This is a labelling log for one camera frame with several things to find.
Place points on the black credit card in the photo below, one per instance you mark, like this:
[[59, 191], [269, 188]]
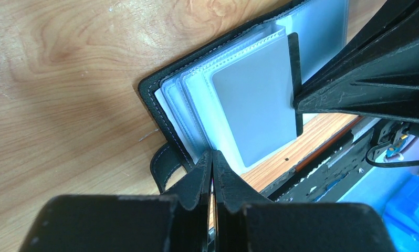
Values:
[[294, 55]]

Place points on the black card holder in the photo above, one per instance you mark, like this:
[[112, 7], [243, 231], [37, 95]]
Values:
[[181, 96]]

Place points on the blue plastic bin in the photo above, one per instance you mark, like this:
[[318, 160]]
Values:
[[401, 216]]

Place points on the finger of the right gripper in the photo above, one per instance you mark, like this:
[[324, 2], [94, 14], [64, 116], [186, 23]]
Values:
[[380, 80], [393, 27]]

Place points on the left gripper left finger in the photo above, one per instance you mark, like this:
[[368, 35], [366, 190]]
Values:
[[176, 220]]

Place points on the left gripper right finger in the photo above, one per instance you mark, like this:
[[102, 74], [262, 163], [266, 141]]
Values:
[[245, 220]]

